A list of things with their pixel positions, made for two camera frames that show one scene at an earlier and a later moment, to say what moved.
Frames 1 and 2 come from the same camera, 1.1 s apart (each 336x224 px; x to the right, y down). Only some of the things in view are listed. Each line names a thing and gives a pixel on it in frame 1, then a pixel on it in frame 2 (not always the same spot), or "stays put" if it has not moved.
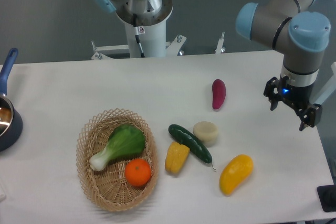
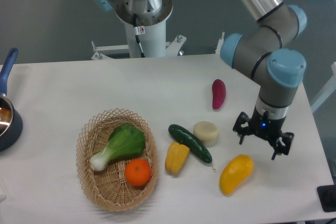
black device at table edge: (327, 195) stays put
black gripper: (310, 115) -> (269, 129)
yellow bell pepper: (235, 171) stays put
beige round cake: (207, 131) stays put
